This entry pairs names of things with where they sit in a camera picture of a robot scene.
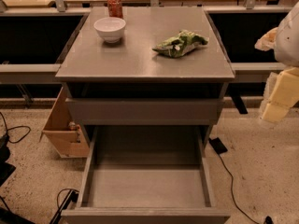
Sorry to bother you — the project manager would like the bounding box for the open grey middle drawer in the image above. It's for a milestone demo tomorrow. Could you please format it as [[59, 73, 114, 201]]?
[[62, 126, 230, 224]]

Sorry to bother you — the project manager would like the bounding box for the brown cardboard box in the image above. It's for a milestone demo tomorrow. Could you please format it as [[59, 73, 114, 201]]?
[[42, 89, 89, 158]]

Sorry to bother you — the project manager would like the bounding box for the grey drawer cabinet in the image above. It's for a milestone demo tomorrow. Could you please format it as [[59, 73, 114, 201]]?
[[55, 6, 235, 224]]

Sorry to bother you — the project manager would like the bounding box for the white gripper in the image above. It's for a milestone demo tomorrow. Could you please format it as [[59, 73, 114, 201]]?
[[254, 2, 299, 123]]

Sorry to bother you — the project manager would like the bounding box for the grey metal rail left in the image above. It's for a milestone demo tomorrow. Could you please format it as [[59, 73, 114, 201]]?
[[0, 64, 60, 84]]

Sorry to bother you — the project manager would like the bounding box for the grey metal rail right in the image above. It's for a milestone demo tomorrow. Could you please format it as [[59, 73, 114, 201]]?
[[231, 63, 285, 83]]

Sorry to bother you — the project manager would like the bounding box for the red soda can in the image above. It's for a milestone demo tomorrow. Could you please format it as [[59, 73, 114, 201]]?
[[107, 0, 123, 19]]

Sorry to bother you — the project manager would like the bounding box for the black floor cable left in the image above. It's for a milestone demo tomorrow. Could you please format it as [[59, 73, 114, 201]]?
[[0, 111, 32, 145]]

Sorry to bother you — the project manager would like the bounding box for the black floor cable right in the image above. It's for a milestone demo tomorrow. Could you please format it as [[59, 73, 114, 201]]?
[[218, 154, 275, 224]]

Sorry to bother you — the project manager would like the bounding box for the black power adapter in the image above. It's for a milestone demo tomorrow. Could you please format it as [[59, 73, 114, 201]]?
[[209, 138, 228, 155]]

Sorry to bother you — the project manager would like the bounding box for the white ceramic bowl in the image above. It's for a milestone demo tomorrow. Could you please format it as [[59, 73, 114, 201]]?
[[93, 17, 126, 43]]

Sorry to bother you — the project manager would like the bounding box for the closed grey top drawer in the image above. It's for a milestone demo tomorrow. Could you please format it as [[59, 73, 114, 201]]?
[[66, 98, 223, 125]]

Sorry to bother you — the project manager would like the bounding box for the grey metal rail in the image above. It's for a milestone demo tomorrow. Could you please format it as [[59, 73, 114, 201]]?
[[231, 63, 285, 83], [0, 64, 60, 84]]

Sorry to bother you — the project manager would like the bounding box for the green jalapeno chip bag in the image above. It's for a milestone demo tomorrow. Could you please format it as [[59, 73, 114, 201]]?
[[152, 30, 208, 58]]

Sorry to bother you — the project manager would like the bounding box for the black cable bottom left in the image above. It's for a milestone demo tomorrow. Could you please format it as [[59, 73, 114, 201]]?
[[50, 188, 80, 224]]

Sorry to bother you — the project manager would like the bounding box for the black floor cable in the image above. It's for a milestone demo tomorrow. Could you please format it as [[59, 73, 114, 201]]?
[[0, 111, 32, 145], [218, 154, 275, 224]]

